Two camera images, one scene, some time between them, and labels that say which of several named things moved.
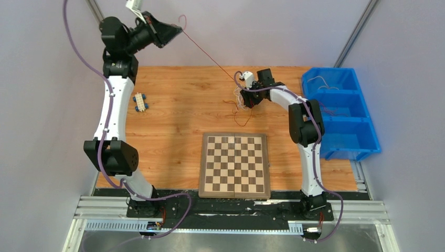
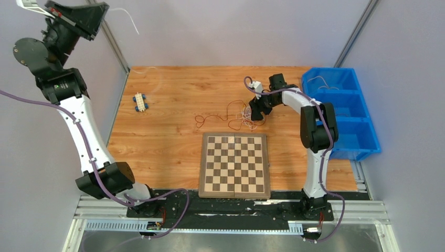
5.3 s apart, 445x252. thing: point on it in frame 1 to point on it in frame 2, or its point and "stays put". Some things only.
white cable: [322, 86] stays put
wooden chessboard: [234, 165] stays put
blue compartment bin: [348, 127] stays put
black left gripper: [155, 29] to [83, 21]
